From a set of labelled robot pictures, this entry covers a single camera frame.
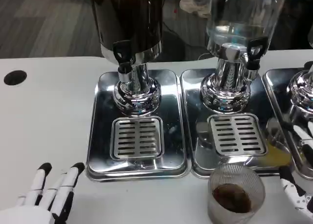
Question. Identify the clear ribbed glass cup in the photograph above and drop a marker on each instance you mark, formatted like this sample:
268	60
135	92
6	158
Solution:
234	197

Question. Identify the steel drip tray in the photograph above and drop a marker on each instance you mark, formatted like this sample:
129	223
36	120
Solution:
276	87
171	99
193	104

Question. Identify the black tap of dark dispenser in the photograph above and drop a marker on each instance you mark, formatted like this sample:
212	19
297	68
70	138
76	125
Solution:
122	55

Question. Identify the round black counter hole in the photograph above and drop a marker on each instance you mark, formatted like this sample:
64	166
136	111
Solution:
14	77

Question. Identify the dark drink dispenser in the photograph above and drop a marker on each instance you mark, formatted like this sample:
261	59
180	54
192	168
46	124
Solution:
129	21

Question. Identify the slotted steel drip grid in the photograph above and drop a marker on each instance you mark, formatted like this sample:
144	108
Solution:
137	138
237	136

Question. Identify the black tap of clear dispenser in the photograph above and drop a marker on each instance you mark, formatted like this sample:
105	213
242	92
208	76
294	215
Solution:
255	54

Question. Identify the clear drink dispenser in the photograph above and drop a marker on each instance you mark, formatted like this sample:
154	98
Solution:
234	21

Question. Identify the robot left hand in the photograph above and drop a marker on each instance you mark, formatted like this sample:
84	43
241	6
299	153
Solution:
31	209

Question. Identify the person's shoe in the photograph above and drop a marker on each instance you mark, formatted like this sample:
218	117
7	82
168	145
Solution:
193	7

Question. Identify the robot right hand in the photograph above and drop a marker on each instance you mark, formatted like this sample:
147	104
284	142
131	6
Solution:
297	197

